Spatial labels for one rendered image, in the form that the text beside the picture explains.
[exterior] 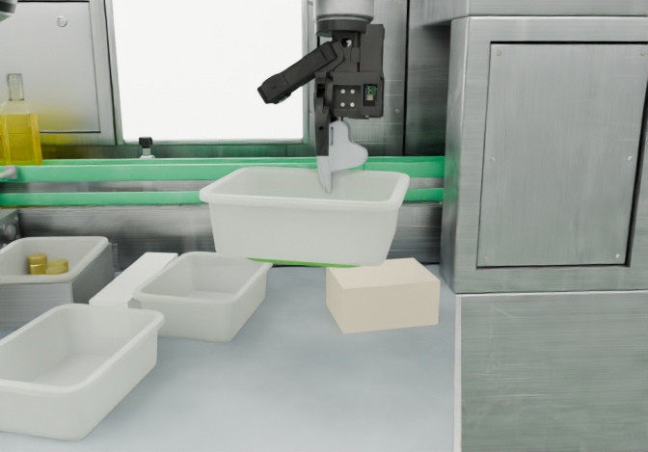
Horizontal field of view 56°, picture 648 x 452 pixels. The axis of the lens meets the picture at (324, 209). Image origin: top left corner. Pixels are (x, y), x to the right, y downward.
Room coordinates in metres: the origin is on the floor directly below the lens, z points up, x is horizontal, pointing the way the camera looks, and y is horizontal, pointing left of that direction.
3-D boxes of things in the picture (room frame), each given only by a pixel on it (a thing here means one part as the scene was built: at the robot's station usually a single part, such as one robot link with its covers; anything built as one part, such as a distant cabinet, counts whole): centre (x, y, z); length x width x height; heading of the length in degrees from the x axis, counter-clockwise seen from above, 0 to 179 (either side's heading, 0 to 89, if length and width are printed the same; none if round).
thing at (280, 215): (0.71, 0.02, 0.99); 0.22 x 0.17 x 0.09; 78
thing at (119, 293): (1.00, 0.32, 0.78); 0.24 x 0.06 x 0.06; 175
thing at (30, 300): (1.04, 0.49, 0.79); 0.27 x 0.17 x 0.08; 3
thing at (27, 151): (1.23, 0.61, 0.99); 0.06 x 0.06 x 0.21; 3
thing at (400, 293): (0.97, -0.10, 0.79); 0.16 x 0.12 x 0.07; 103
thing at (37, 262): (1.09, 0.54, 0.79); 0.04 x 0.04 x 0.04
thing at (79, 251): (1.01, 0.49, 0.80); 0.22 x 0.17 x 0.09; 3
